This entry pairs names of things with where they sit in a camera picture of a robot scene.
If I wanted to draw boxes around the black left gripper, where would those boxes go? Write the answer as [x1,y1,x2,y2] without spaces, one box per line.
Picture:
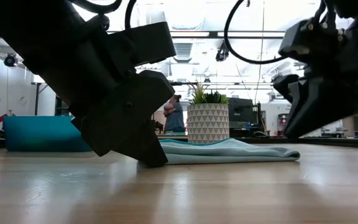
[71,34,176,168]

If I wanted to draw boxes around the light blue teal-edged towel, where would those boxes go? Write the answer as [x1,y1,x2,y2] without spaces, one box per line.
[158,138,301,166]

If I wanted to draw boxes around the red storage shelf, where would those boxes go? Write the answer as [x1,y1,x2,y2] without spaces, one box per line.
[277,113,288,137]

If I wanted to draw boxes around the person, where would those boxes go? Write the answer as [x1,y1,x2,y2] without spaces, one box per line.
[162,94,186,135]

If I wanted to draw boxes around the black background equipment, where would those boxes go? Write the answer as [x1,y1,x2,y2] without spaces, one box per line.
[227,97,262,138]

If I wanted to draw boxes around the succulent in patterned pot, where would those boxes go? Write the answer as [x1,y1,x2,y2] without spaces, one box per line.
[186,83,231,144]

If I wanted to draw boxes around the black ceiling spotlight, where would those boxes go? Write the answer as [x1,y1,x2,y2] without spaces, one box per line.
[4,53,19,68]
[215,39,230,62]

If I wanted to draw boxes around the teal plastic bin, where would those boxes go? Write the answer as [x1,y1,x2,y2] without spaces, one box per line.
[2,116,93,152]

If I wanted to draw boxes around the black floor stand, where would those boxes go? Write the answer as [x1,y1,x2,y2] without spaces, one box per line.
[31,82,49,117]

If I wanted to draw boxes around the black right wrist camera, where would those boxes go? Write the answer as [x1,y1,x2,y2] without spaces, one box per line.
[278,18,347,63]

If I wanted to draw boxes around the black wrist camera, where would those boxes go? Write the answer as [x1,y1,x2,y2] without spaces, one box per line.
[107,21,177,68]
[278,18,347,63]

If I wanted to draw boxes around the black aluminium table frame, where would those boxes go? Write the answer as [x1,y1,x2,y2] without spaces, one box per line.
[0,136,358,149]

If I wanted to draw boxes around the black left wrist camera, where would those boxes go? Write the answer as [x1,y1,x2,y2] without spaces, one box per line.
[107,21,177,68]

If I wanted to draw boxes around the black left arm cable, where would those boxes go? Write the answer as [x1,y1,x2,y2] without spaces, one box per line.
[68,0,138,30]

